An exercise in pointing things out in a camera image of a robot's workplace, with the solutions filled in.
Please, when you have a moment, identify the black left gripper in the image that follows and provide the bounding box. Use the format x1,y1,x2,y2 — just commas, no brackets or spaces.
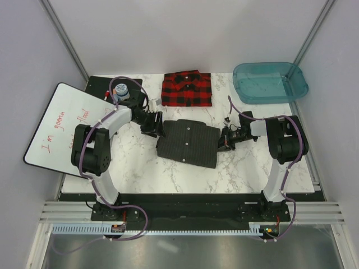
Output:
132,110,165,138

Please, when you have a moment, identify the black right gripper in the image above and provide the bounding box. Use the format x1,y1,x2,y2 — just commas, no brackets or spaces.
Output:
211,126,255,152

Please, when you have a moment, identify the dark grey pinstripe shirt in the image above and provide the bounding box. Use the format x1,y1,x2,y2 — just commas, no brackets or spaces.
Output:
157,119,220,169

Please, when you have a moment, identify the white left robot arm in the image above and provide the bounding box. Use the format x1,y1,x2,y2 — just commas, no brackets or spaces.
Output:
71,92,165,220

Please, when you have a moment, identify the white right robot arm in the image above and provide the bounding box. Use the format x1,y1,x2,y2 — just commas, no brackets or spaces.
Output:
218,111,309,221

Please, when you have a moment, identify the small blue white jar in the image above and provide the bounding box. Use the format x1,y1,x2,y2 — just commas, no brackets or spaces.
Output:
114,84,130,101

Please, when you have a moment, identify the blue pink eraser stick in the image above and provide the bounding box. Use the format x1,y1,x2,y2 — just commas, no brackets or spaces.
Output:
113,89,118,101

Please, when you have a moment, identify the red whiteboard marker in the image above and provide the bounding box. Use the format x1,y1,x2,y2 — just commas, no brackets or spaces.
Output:
104,91,109,101

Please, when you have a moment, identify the red black plaid shirt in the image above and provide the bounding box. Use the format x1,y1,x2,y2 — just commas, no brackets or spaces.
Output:
161,70,212,107

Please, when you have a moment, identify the teal transparent plastic bin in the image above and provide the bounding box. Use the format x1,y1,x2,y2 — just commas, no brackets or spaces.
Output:
233,62,309,105

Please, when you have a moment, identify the black mat green edge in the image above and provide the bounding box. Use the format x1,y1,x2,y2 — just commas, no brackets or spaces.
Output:
85,76,141,103

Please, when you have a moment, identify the white whiteboard with red writing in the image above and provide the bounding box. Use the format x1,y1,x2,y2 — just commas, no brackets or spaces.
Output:
24,83,114,176

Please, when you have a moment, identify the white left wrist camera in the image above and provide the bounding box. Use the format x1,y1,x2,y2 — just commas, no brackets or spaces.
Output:
149,99,162,112

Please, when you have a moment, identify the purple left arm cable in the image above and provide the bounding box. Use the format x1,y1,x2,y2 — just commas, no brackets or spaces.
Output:
78,76,149,241

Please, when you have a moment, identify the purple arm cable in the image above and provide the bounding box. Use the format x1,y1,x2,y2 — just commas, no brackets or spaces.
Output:
227,95,303,243
78,76,149,241

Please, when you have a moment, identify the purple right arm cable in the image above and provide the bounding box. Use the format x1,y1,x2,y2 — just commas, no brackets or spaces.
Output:
227,95,303,243

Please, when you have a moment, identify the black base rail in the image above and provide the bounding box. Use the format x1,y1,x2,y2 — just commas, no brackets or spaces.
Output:
91,193,291,229

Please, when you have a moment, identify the light blue cable duct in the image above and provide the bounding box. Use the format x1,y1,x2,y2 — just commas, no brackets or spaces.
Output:
52,224,280,236

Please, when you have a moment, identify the aluminium frame post left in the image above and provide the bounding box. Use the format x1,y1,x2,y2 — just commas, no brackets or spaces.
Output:
39,0,89,81

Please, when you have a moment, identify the aluminium frame post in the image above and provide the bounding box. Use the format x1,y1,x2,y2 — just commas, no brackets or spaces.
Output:
39,0,89,81
293,0,337,66

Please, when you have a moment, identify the aluminium frame post right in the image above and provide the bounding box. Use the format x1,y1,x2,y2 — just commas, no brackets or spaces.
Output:
293,0,337,66

